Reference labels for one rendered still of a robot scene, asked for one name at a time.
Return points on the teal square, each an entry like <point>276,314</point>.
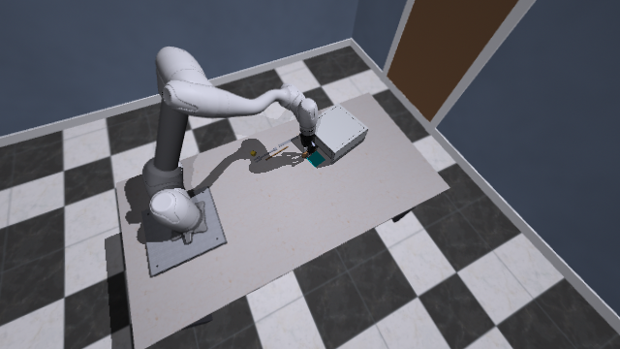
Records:
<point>316,159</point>

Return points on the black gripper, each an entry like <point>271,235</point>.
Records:
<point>307,142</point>

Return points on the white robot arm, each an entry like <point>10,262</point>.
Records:
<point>193,94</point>

